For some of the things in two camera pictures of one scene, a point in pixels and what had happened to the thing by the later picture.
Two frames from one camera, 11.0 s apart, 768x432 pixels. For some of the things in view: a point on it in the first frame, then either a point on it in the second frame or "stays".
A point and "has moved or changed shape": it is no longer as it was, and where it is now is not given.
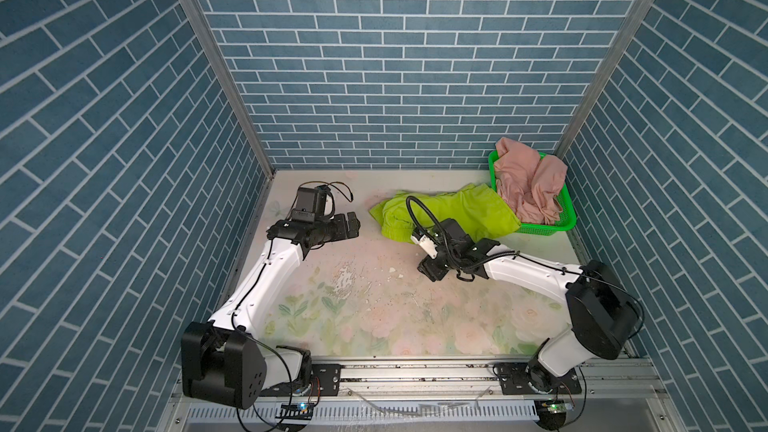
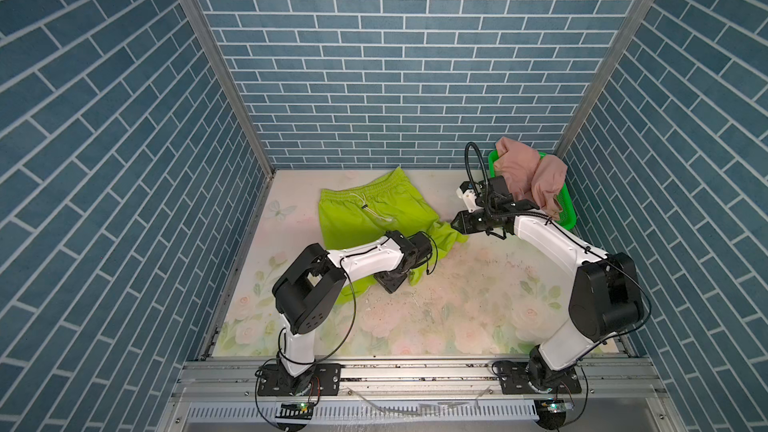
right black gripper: (429, 269) -> (464, 224)
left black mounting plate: (325, 380) stays
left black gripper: (341, 230) -> (391, 286)
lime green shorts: (481, 209) has moved or changed shape
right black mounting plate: (514, 379) stays
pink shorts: (531, 182) stays
